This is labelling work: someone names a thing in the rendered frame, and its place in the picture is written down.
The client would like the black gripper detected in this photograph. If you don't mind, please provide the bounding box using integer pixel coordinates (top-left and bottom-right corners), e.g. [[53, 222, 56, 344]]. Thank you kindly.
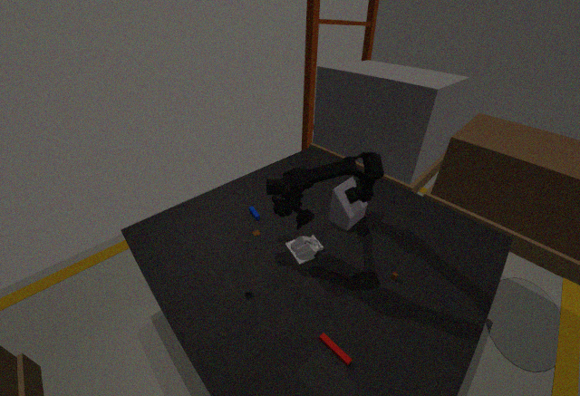
[[272, 194, 314, 230]]

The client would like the dark red flat bar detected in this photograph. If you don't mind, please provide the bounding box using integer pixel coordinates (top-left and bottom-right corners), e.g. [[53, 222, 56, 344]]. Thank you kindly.
[[319, 333, 352, 366]]

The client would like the blue rectangular block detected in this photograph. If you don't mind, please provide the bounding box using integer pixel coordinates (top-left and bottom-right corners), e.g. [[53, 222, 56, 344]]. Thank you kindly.
[[248, 206, 260, 221]]

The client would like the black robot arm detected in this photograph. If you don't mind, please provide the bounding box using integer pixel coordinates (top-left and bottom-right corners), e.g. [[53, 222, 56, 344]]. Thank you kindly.
[[266, 151, 384, 217]]

